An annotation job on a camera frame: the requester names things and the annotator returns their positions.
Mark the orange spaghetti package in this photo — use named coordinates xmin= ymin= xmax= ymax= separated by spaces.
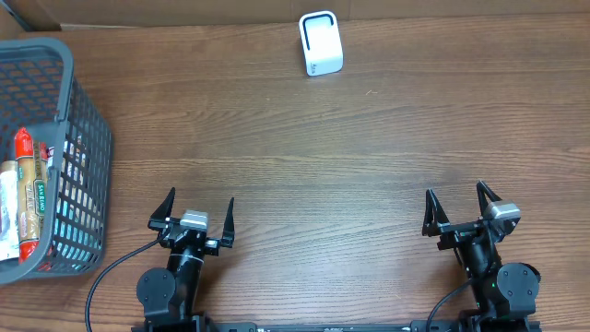
xmin=15 ymin=127 xmax=48 ymax=264

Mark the beige brown snack pouch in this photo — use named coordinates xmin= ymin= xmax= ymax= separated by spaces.
xmin=60 ymin=135 xmax=86 ymax=196

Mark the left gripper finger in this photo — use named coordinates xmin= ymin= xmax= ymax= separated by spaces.
xmin=149 ymin=187 xmax=175 ymax=221
xmin=221 ymin=197 xmax=235 ymax=241

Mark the white barcode scanner stand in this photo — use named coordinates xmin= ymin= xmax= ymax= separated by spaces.
xmin=299 ymin=10 xmax=344 ymax=77

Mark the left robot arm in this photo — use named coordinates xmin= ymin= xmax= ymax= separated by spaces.
xmin=136 ymin=189 xmax=235 ymax=332

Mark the grey plastic shopping basket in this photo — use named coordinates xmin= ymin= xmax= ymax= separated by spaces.
xmin=1 ymin=38 xmax=113 ymax=285

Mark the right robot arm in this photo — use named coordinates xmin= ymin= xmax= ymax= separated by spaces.
xmin=421 ymin=181 xmax=541 ymax=331

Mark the white tube with gold cap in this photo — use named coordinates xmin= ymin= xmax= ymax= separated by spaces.
xmin=1 ymin=160 xmax=19 ymax=261

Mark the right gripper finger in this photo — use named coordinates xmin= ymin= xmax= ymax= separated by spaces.
xmin=422 ymin=189 xmax=450 ymax=235
xmin=476 ymin=181 xmax=502 ymax=217

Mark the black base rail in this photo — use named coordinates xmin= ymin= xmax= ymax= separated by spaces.
xmin=130 ymin=320 xmax=526 ymax=332

